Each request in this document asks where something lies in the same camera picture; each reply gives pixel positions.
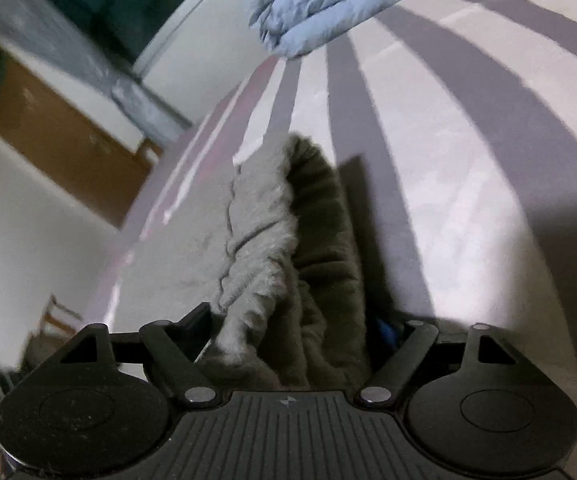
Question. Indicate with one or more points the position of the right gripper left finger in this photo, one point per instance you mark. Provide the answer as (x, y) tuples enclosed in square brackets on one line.
[(166, 350)]

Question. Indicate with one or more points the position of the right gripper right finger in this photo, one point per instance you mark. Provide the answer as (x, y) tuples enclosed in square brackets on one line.
[(431, 367)]

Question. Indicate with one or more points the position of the grey sweat pants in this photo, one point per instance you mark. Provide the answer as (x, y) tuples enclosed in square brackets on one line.
[(268, 244)]

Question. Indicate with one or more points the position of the wooden chair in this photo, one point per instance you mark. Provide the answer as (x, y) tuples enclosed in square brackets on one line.
[(148, 153)]

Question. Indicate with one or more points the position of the brown wooden door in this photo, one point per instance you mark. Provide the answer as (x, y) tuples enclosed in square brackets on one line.
[(56, 138)]

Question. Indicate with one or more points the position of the striped purple pink bedsheet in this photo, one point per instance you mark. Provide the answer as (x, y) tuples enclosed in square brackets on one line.
[(454, 123)]

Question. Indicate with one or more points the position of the grey curtain left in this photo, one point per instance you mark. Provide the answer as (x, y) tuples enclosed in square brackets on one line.
[(39, 28)]

